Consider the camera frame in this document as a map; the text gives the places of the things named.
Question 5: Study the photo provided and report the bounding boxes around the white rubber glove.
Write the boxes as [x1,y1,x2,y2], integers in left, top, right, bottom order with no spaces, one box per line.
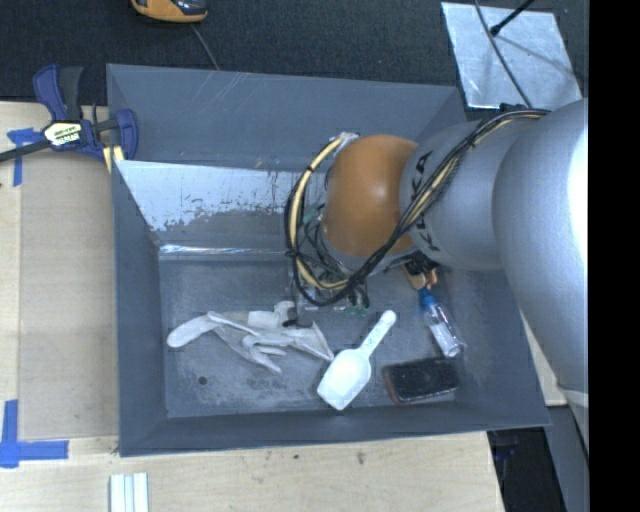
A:
[166,299,336,376]

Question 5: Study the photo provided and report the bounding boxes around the white plastic scoop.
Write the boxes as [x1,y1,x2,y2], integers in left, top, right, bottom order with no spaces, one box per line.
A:
[316,309,398,412]

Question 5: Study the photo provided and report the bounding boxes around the clear bottle with blue cap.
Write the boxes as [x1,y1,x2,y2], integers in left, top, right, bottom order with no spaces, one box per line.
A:
[418,289,468,359]

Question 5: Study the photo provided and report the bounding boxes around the black mobile phone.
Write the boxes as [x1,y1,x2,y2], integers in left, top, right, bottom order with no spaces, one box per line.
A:
[382,356,461,406]

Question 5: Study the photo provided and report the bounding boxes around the grey metal bin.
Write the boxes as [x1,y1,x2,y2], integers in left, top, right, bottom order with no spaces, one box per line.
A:
[105,63,553,458]

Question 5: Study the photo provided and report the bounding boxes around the pale wood board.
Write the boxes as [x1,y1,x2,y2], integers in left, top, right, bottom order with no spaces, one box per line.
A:
[18,102,121,442]

